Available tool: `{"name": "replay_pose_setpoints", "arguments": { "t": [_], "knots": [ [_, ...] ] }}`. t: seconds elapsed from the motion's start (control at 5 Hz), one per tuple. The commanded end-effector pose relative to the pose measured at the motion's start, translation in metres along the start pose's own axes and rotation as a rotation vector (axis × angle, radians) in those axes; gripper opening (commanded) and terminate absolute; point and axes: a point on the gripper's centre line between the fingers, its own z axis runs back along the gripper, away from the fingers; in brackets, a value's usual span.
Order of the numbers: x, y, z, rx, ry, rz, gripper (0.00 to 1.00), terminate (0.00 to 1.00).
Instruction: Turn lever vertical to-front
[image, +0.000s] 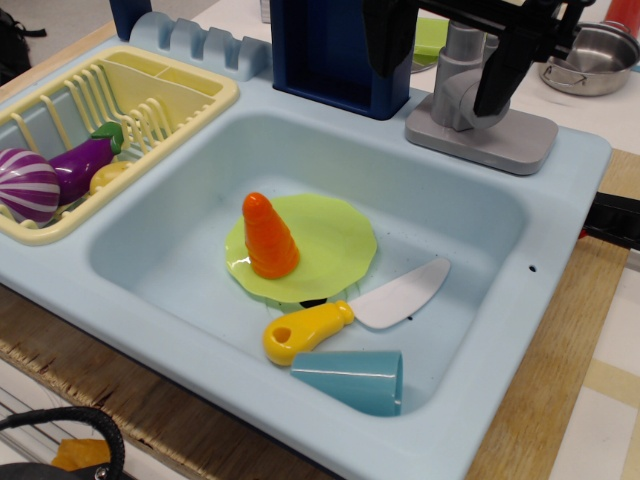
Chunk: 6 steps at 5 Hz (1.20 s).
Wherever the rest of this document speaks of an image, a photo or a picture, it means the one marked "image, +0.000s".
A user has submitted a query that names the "dark blue toy box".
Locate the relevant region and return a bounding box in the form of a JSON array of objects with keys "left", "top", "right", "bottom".
[{"left": 110, "top": 1, "right": 412, "bottom": 120}]

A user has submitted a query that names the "yellow handled toy knife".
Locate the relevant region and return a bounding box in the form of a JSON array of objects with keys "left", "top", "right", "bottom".
[{"left": 262, "top": 258, "right": 451, "bottom": 366}]

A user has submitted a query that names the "green tray in background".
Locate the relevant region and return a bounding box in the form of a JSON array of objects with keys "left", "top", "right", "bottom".
[{"left": 411, "top": 17, "right": 449, "bottom": 73}]

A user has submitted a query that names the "purple striped toy onion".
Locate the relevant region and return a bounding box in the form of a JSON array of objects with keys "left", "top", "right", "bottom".
[{"left": 1, "top": 148, "right": 60, "bottom": 226}]

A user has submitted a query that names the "lime green toy plate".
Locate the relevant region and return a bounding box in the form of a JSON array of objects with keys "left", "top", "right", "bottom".
[{"left": 225, "top": 194, "right": 377, "bottom": 303}]

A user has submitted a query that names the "black bag with strap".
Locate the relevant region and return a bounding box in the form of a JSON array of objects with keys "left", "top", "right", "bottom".
[{"left": 1, "top": 406, "right": 126, "bottom": 479}]

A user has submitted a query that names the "red object at top right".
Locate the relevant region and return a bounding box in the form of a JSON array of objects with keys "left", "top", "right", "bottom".
[{"left": 604, "top": 0, "right": 640, "bottom": 36}]

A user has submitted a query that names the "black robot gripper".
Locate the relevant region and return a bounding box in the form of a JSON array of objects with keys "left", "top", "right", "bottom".
[{"left": 362, "top": 0, "right": 594, "bottom": 117}]

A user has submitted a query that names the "purple toy eggplant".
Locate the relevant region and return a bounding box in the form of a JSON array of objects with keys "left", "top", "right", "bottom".
[{"left": 49, "top": 122, "right": 124, "bottom": 206}]

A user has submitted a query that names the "teal blue toy cup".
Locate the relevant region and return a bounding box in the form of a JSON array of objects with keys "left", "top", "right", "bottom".
[{"left": 290, "top": 351, "right": 404, "bottom": 417}]

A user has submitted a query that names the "cream yellow dish rack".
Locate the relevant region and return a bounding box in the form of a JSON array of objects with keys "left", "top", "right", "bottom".
[{"left": 1, "top": 47, "right": 239, "bottom": 246}]

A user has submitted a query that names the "grey toy faucet lever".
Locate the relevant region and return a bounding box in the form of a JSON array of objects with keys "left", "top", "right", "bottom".
[{"left": 404, "top": 18, "right": 560, "bottom": 177}]

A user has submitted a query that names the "orange toy carrot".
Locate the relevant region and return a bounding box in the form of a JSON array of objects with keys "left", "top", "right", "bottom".
[{"left": 242, "top": 192, "right": 300, "bottom": 280}]

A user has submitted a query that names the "stainless steel pot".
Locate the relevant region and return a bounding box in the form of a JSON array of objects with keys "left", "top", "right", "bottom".
[{"left": 538, "top": 23, "right": 639, "bottom": 97}]

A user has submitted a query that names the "black clamp at right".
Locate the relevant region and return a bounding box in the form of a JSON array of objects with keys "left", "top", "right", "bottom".
[{"left": 580, "top": 192, "right": 640, "bottom": 250}]

